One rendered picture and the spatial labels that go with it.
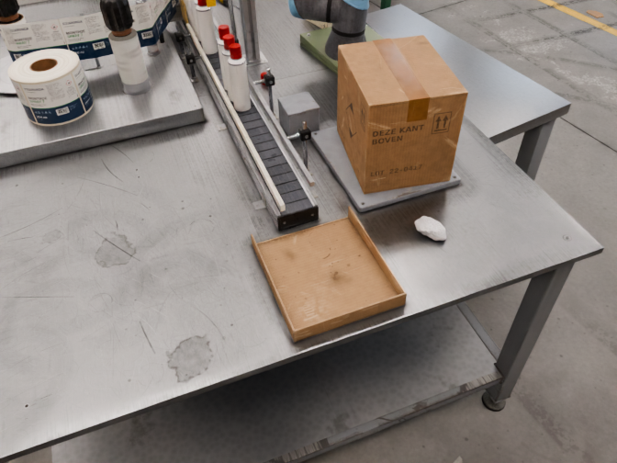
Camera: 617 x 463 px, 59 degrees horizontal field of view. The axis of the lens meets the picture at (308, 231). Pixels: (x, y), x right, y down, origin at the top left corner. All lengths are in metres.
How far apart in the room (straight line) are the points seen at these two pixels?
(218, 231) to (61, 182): 0.51
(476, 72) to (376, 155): 0.77
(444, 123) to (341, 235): 0.37
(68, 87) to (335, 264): 0.96
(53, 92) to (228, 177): 0.57
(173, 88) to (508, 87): 1.10
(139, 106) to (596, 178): 2.23
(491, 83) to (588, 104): 1.73
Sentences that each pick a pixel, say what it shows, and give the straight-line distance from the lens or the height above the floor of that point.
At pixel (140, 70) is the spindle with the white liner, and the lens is 1.85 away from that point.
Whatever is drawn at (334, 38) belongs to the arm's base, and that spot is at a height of 0.93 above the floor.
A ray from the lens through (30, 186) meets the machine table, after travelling 1.71.
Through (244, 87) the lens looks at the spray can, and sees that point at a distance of 1.67.
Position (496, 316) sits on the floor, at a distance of 2.32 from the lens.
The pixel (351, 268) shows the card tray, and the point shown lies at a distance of 1.28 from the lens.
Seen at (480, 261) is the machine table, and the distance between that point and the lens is 1.35.
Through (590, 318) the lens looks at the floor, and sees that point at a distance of 2.45.
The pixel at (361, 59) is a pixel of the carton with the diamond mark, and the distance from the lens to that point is 1.46.
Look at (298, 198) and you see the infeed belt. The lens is 1.38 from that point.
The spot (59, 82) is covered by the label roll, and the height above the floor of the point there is 1.01.
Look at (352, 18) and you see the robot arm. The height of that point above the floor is 1.01.
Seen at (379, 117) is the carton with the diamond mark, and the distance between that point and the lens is 1.30.
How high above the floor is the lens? 1.81
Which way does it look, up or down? 45 degrees down
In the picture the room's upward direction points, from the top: 2 degrees counter-clockwise
